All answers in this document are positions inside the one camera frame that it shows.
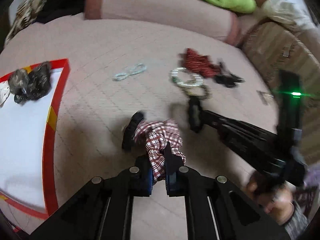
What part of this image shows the white cherry print scrunchie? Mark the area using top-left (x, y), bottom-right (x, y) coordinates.
top-left (0, 81), bottom-right (10, 106)

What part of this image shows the pink bolster pillow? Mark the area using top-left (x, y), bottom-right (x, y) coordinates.
top-left (84, 0), bottom-right (241, 46)

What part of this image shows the red white tray box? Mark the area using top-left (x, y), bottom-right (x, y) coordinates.
top-left (1, 59), bottom-right (70, 219)

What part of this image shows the white plastic bag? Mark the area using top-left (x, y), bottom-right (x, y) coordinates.
top-left (261, 0), bottom-right (316, 33)

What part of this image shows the right hand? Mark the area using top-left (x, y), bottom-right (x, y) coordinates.
top-left (243, 171), bottom-right (295, 225)

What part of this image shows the red patterned scrunchie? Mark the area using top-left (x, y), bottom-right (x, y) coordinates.
top-left (181, 48), bottom-right (221, 79)

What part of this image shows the black cloth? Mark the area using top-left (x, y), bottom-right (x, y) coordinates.
top-left (35, 0), bottom-right (85, 24)

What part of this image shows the pink plaid scrunchie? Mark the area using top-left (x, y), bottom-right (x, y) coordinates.
top-left (133, 119), bottom-right (186, 184)

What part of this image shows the beige striped pillow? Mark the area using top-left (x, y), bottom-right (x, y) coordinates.
top-left (242, 22), bottom-right (319, 165)

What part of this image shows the dark grey sheer scrunchie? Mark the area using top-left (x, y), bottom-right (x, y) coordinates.
top-left (8, 61), bottom-right (52, 104)

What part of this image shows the black hair claw clip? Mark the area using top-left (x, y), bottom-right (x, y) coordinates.
top-left (214, 61), bottom-right (245, 88)

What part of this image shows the pale green bead bracelet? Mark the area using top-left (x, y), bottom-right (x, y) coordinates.
top-left (112, 62), bottom-right (148, 82)

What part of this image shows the dark beaded bracelet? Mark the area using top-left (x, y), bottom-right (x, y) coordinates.
top-left (181, 81), bottom-right (213, 101)

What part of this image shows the white pearl bracelet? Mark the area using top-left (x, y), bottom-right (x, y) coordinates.
top-left (170, 67), bottom-right (205, 88)

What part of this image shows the leopard print cloth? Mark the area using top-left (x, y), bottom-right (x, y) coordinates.
top-left (4, 0), bottom-right (47, 47)

